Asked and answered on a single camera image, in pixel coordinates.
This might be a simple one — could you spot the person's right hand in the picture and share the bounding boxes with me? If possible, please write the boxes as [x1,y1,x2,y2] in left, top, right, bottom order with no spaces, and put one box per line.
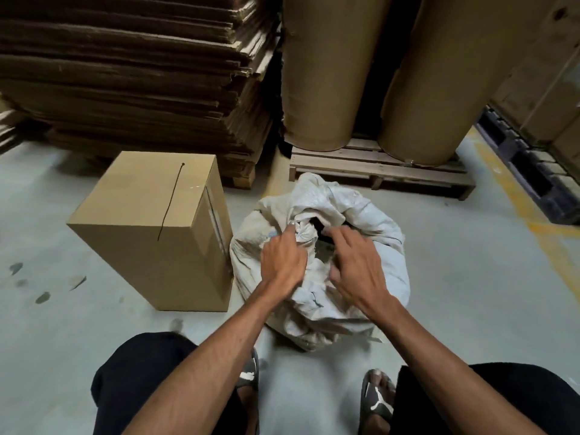
[324,225,400,320]

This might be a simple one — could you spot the person's left hand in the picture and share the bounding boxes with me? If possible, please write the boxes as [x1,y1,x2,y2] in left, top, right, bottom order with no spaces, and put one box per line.
[260,224,310,300]

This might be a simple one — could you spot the white woven sack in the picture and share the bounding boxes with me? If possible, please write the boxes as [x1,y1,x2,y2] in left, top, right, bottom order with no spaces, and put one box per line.
[230,172,411,352]

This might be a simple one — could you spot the person's right forearm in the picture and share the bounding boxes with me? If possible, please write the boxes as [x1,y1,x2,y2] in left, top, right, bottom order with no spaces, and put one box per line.
[366,296,546,435]

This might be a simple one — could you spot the person's left forearm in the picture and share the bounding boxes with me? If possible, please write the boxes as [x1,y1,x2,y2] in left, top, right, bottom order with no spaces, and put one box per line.
[122,281,282,435]

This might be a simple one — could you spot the wooden pallet under cardboard sheets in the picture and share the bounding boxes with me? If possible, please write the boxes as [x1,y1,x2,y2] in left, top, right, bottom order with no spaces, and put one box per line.
[45,131,260,191]

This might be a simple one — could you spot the light wooden pallet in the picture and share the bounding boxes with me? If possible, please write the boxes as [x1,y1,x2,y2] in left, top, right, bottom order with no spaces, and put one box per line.
[288,138,477,201]

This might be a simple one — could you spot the person's left grey sandal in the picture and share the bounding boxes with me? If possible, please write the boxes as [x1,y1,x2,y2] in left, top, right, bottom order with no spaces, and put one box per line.
[235,349,260,435]

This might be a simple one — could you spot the person's grey sandal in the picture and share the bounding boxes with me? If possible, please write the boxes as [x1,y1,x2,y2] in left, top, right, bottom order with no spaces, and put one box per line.
[235,349,260,435]
[357,369,398,435]

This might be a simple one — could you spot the person's right grey sandal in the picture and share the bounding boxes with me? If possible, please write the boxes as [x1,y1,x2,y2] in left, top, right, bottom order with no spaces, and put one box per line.
[357,369,398,435]

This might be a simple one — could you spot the tall brown cardboard box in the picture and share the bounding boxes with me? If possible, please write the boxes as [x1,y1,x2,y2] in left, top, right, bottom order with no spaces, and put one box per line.
[67,151,234,312]

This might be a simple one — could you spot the slim brown paper roll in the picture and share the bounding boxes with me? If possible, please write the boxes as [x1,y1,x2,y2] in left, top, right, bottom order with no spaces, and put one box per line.
[280,0,393,153]

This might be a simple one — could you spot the black shorts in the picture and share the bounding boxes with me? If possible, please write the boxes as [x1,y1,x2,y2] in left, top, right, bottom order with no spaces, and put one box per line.
[91,332,580,435]

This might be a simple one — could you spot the black plastic pallet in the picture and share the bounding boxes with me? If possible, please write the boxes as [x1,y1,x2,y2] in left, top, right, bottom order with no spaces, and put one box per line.
[476,106,580,225]

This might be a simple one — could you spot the wide brown paper roll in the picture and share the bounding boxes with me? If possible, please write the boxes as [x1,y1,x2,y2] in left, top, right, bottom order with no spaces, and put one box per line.
[378,0,561,167]

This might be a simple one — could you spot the stack of flat cardboard sheets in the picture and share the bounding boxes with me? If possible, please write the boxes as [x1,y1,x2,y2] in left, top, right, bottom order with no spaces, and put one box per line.
[0,0,282,178]

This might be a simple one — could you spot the stack of large cardboard boxes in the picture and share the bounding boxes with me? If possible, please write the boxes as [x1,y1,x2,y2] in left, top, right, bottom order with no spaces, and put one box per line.
[487,0,580,182]

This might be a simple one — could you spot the low wooden pallet edge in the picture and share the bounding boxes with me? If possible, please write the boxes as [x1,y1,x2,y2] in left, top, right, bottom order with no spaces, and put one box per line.
[0,108,29,155]

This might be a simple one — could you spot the thin black string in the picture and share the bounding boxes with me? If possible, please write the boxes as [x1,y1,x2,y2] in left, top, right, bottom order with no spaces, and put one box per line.
[157,163,186,242]

